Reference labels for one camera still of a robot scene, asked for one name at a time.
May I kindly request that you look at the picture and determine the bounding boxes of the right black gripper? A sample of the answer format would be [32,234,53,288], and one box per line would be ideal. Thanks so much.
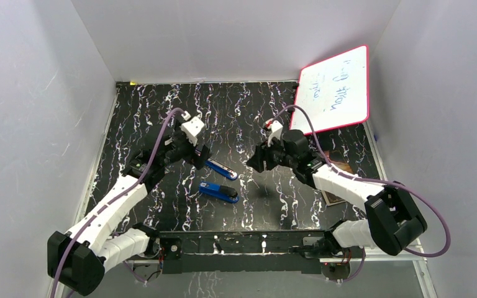
[246,133,297,173]

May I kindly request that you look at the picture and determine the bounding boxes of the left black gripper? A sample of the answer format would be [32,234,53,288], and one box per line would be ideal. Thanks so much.
[160,120,213,169]

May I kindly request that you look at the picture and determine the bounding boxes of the blue stapler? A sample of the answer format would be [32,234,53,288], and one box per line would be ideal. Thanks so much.
[198,181,240,204]
[203,156,238,181]

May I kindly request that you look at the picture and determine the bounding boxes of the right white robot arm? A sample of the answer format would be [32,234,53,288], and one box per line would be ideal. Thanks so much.
[247,130,427,257]

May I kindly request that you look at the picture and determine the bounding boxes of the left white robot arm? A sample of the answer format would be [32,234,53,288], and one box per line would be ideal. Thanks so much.
[47,117,209,296]

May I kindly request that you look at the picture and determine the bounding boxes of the dark brown book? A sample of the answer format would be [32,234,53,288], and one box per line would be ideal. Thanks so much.
[320,150,352,207]

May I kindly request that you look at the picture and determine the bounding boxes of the pink framed whiteboard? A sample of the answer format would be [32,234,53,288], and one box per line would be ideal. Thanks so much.
[289,45,370,135]

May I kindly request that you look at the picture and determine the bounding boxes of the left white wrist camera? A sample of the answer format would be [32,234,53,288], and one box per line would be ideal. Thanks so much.
[181,111,206,147]

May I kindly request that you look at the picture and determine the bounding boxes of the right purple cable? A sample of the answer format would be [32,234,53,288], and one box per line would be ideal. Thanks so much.
[269,104,452,284]

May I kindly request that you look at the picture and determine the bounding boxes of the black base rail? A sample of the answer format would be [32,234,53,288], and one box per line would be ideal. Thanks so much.
[121,230,367,276]

